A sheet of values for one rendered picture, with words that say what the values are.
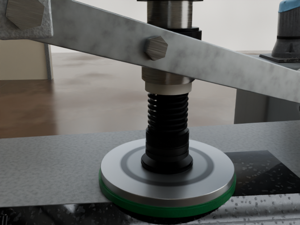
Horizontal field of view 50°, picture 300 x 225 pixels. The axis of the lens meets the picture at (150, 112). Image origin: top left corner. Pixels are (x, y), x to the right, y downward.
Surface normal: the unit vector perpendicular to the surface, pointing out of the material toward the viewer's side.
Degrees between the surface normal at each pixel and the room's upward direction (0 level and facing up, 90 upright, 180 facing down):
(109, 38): 90
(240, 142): 0
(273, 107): 90
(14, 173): 0
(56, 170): 0
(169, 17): 90
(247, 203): 45
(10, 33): 90
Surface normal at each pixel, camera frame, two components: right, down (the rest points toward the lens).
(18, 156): 0.00, -0.95
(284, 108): 0.09, 0.30
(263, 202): 0.06, -0.46
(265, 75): 0.45, 0.27
